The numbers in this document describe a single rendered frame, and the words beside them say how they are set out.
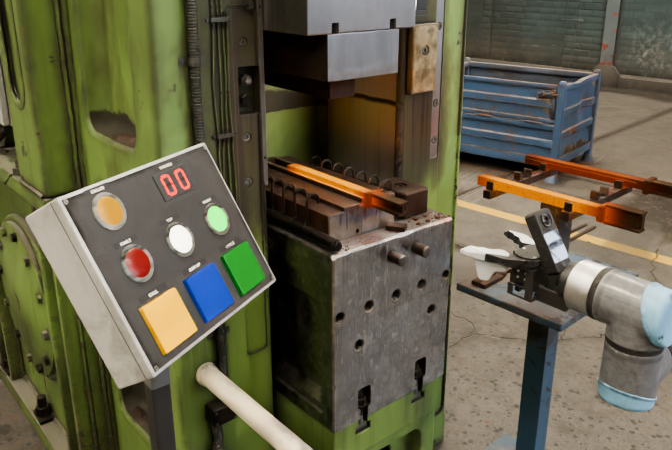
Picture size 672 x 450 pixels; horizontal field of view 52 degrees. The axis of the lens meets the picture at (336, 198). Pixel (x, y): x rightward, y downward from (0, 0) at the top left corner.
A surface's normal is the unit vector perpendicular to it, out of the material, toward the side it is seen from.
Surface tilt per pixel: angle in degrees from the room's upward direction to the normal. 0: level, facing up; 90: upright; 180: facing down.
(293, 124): 90
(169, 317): 60
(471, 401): 0
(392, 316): 90
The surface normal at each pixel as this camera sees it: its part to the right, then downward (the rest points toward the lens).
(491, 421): 0.00, -0.95
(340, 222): 0.64, 0.25
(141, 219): 0.78, -0.35
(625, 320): -0.75, 0.23
